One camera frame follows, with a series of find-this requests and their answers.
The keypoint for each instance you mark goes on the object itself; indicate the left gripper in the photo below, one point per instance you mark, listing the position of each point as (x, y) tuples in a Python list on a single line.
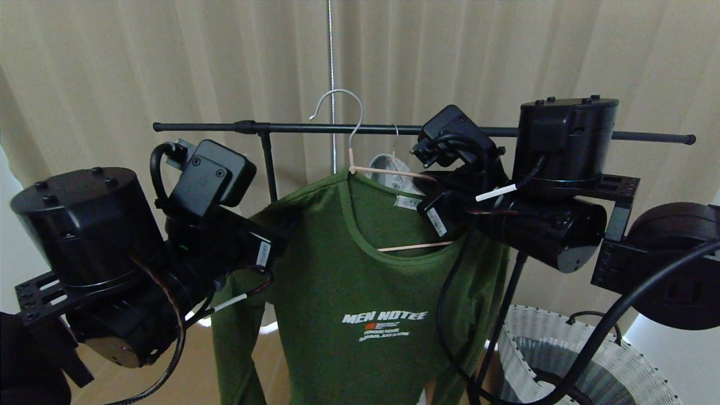
[(169, 281)]

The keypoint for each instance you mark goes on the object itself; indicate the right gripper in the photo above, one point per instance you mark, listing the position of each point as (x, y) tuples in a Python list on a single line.
[(534, 225)]

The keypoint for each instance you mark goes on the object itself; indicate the pale grey shorts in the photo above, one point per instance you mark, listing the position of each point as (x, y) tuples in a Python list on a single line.
[(388, 169)]

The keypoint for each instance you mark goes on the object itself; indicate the pink clothes hanger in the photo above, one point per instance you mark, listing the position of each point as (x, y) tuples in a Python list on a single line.
[(396, 138), (354, 126)]

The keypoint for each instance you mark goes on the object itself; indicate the green printed shirt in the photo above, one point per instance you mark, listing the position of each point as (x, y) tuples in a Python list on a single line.
[(337, 270)]

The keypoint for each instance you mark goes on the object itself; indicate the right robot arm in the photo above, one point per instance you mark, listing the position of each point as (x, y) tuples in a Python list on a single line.
[(568, 146)]

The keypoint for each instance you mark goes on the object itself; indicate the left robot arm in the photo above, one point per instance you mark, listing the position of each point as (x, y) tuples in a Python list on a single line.
[(84, 225)]

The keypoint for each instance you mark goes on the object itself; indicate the white laundry basket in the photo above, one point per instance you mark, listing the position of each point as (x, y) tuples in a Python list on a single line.
[(540, 337)]

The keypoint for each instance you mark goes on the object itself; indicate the black clothes rack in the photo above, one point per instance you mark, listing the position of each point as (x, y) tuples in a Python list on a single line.
[(304, 127)]

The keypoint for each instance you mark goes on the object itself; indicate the beige curtain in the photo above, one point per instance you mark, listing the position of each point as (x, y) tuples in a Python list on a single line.
[(140, 56)]

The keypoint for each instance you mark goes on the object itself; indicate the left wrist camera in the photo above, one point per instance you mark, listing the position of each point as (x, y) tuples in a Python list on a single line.
[(214, 174)]

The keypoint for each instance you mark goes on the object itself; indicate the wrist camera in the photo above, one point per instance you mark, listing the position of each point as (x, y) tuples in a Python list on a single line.
[(214, 174), (450, 126)]

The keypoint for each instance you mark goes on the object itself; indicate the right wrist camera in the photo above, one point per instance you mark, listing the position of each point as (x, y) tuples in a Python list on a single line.
[(450, 126)]

